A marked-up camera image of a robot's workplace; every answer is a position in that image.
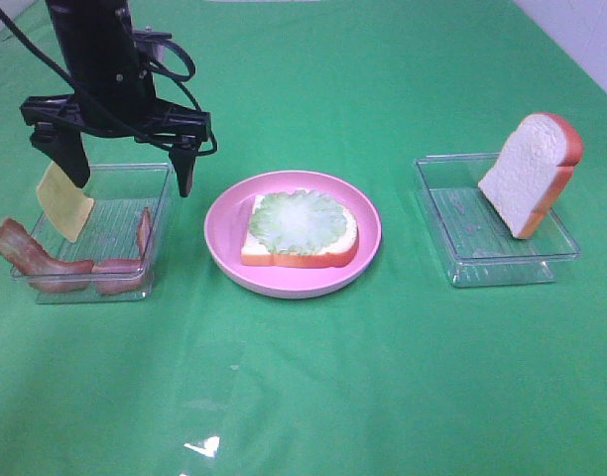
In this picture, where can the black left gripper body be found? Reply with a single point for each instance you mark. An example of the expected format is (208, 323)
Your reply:
(142, 116)

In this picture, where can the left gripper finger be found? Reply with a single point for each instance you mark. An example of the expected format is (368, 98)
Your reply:
(183, 159)
(64, 147)

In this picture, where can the yellow cheese slice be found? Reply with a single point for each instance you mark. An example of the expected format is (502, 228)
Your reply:
(64, 204)

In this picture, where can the bacon strip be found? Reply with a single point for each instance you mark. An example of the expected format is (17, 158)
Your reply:
(128, 275)
(29, 257)

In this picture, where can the green lettuce leaf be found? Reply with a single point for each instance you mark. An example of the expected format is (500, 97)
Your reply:
(298, 223)

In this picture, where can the bread slice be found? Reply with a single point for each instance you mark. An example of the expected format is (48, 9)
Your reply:
(303, 258)
(533, 167)

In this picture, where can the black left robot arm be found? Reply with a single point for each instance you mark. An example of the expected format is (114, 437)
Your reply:
(111, 69)

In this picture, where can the clear left plastic tray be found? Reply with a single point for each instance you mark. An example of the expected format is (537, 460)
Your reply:
(120, 194)

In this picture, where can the clear plastic tray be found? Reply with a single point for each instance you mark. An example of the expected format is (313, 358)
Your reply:
(120, 194)
(474, 245)

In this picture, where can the pink round plate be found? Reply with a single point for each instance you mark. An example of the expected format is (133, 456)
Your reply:
(226, 223)

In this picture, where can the green tablecloth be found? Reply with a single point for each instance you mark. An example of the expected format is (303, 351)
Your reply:
(400, 373)

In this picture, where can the clear right plastic tray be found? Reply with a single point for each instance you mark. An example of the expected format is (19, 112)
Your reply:
(474, 245)

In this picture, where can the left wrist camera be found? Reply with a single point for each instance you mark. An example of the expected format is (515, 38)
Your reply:
(151, 43)

